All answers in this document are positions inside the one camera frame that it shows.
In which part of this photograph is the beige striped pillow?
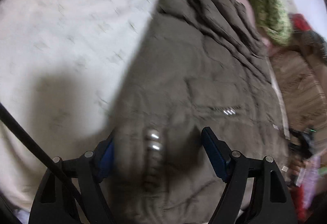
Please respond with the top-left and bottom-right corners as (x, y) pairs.
(269, 46), (326, 130)

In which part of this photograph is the red cloth item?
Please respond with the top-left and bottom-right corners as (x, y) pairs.
(289, 13), (313, 35)

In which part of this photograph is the white leaf print duvet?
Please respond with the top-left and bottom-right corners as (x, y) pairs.
(0, 0), (169, 214)

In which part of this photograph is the olive quilted puffer jacket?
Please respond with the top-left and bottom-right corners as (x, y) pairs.
(110, 0), (288, 223)

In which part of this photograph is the green white patterned blanket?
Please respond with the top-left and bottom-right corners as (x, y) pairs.
(248, 0), (293, 47)

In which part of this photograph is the black cable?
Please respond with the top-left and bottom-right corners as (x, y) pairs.
(0, 103), (85, 224)

